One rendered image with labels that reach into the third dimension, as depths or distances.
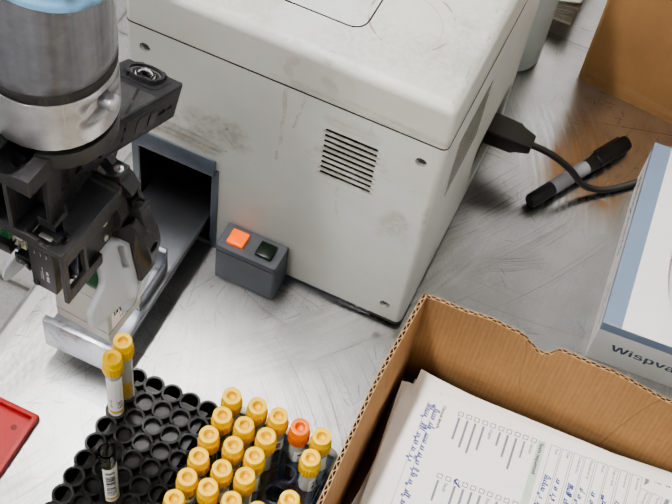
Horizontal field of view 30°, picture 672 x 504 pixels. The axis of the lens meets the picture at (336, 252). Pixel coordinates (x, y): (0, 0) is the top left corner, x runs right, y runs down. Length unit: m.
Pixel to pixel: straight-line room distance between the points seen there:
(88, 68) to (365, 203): 0.41
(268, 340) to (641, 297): 0.34
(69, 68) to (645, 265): 0.66
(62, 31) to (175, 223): 0.53
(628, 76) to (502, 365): 0.43
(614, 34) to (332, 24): 0.45
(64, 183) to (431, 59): 0.31
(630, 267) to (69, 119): 0.63
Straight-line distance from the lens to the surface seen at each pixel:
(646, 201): 1.22
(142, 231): 0.80
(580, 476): 1.04
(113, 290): 0.84
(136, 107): 0.79
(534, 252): 1.22
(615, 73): 1.36
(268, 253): 1.11
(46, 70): 0.65
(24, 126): 0.69
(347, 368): 1.12
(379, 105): 0.94
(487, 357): 1.03
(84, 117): 0.69
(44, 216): 0.76
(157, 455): 1.05
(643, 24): 1.31
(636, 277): 1.16
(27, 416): 1.09
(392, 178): 0.99
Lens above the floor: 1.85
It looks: 55 degrees down
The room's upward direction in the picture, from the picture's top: 10 degrees clockwise
